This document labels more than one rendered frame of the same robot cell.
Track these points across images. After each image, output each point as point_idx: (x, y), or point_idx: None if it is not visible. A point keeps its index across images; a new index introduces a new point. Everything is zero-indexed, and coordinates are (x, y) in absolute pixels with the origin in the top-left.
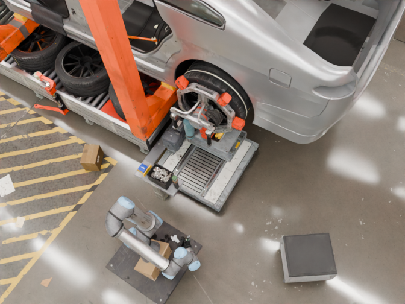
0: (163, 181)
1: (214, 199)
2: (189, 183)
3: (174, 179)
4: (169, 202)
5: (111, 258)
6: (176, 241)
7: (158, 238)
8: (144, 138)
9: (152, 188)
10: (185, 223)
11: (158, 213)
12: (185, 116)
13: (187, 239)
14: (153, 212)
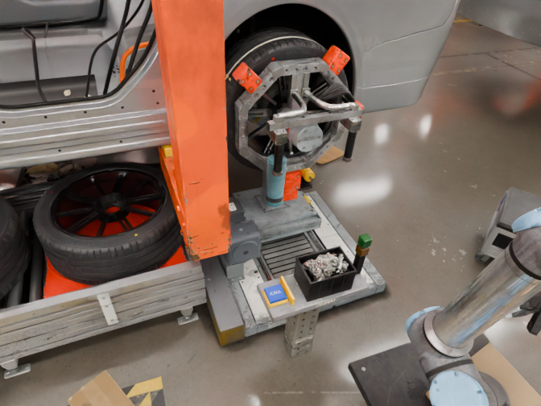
0: (344, 270)
1: (366, 278)
2: None
3: (370, 238)
4: (318, 344)
5: None
6: (516, 310)
7: (427, 380)
8: (229, 242)
9: (270, 354)
10: (375, 345)
11: (328, 375)
12: (305, 118)
13: None
14: (429, 308)
